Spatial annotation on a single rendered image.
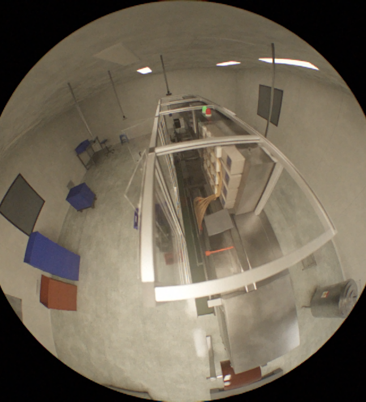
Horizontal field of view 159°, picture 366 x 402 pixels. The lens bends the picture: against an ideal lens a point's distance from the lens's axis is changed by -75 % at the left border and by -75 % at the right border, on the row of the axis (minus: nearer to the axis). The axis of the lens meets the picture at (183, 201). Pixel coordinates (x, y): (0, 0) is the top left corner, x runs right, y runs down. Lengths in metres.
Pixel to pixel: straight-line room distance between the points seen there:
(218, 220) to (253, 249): 0.37
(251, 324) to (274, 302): 0.23
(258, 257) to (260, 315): 0.47
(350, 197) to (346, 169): 0.55
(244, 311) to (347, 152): 3.11
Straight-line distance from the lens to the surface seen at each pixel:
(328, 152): 3.48
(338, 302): 2.29
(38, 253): 2.82
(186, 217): 1.71
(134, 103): 6.22
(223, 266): 1.36
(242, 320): 1.08
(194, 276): 1.44
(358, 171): 3.23
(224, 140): 0.87
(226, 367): 1.63
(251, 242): 1.11
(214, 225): 1.10
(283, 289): 1.19
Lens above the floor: 2.16
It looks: 52 degrees down
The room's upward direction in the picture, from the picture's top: 13 degrees counter-clockwise
